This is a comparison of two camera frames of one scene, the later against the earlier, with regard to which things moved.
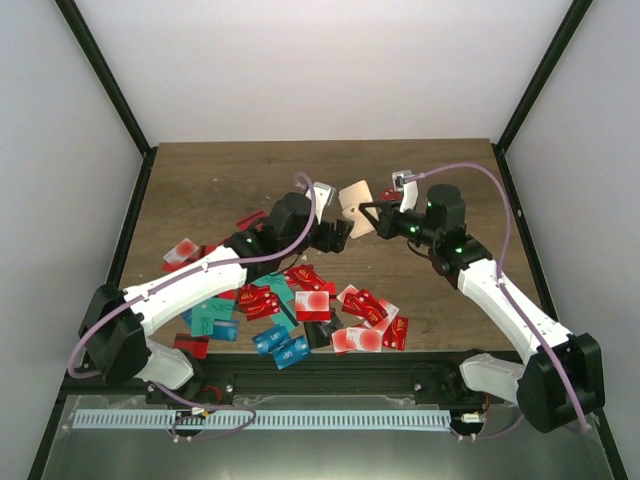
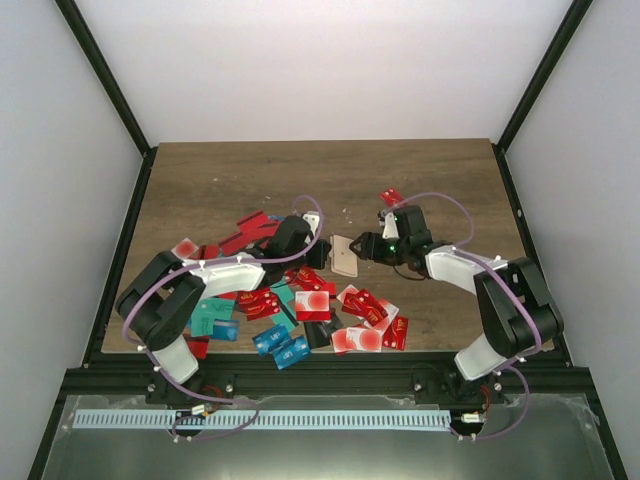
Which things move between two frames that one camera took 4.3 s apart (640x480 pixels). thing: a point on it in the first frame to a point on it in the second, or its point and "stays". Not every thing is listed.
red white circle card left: (181, 251) stays
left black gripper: (339, 236) to (322, 248)
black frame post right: (573, 19) stays
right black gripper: (385, 226) to (370, 248)
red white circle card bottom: (352, 339) stays
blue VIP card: (292, 352) stays
